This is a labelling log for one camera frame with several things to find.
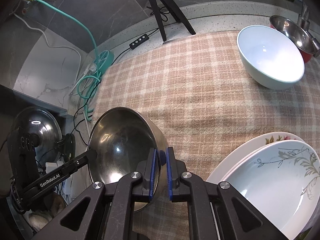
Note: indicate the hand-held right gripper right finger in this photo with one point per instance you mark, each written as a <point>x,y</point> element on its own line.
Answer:
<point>170,175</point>

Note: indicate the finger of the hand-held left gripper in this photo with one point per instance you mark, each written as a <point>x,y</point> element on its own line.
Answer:
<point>80,161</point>

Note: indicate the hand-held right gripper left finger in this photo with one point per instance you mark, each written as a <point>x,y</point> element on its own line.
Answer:
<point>153,175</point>

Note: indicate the large stainless steel bowl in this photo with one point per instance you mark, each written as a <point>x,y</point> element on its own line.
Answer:
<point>120,140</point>

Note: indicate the large floral white plate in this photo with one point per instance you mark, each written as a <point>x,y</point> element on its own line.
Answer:
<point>240,152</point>

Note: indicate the dark suction cup holder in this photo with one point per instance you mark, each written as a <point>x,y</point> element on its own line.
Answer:
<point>70,147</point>

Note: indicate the white power adapter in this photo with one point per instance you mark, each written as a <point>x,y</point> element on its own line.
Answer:
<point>51,166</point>

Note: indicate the beige plaid cloth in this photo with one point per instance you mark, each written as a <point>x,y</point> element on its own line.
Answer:
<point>200,92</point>

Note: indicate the white plate grey leaf print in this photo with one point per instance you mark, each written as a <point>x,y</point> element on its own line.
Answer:
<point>270,192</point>

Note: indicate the black inline remote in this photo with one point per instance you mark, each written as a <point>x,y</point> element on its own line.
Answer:
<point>138,42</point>

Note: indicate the white light blue bowl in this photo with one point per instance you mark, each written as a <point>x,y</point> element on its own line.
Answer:
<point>270,55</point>

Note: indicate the red stainless steel bowl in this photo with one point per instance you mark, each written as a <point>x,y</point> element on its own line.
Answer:
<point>292,32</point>

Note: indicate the chrome faucet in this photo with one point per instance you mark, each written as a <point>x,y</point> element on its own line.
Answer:
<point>305,22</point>

